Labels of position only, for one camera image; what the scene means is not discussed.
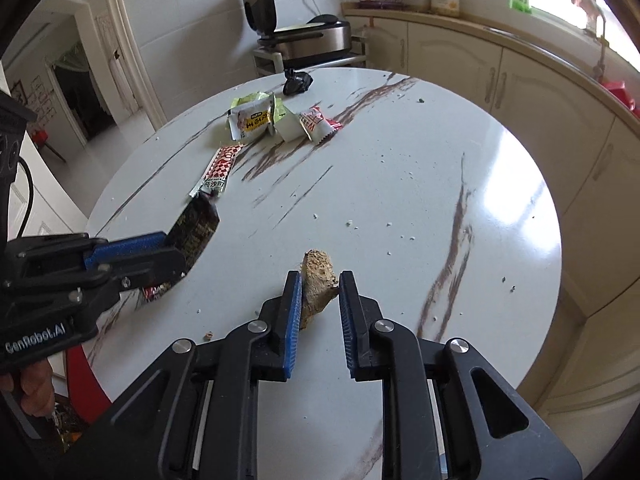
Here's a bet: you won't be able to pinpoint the cream door frame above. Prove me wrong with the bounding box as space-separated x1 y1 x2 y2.
97 0 168 128

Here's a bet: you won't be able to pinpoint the red white wrapper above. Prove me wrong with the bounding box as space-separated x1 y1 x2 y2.
299 106 343 146

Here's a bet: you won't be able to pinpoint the red checkered sachet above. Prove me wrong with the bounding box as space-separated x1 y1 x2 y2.
189 142 245 198

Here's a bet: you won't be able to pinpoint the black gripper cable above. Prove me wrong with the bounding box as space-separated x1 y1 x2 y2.
17 157 36 236

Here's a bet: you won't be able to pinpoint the red plastic stool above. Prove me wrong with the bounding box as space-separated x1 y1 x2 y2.
30 129 66 163

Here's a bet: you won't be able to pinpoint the chrome faucet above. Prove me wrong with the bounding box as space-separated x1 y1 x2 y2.
571 0 601 28

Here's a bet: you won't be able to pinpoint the black crumpled wrapper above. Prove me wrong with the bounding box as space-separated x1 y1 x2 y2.
282 67 313 96

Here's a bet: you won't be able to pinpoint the wall paper sheets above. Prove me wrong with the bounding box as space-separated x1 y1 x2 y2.
10 75 56 123

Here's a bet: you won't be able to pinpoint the dark seaweed packet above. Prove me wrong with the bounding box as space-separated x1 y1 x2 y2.
142 195 221 302

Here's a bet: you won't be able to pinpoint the person's left hand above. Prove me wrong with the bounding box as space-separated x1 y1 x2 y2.
0 357 56 415

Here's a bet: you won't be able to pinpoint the white panel door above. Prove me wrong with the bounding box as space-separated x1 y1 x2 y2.
95 12 143 121

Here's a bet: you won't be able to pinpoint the white green torn wrapper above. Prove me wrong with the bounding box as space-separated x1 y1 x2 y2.
270 95 307 142

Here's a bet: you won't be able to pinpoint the metal kitchen faucet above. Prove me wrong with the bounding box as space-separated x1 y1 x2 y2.
592 12 611 78

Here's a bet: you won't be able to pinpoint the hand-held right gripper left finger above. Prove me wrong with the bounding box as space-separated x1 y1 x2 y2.
87 270 306 480

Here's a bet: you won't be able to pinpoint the red bin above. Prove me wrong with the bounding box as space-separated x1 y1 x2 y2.
64 345 113 411

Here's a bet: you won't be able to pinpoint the red plastic basin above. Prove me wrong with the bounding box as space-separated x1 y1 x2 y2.
600 79 640 118

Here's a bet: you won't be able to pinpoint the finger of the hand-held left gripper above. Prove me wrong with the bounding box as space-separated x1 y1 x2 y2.
82 231 168 271
99 246 188 293

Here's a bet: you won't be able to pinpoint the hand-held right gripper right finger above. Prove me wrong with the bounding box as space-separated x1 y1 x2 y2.
337 270 583 480

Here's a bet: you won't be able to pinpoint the black silver rice cooker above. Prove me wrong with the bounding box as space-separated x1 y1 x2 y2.
242 0 353 68

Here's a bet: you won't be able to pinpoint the green white snack packet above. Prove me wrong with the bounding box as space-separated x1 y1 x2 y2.
227 91 276 142

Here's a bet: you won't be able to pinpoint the doorway curtain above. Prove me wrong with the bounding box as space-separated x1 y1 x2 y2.
50 42 116 141

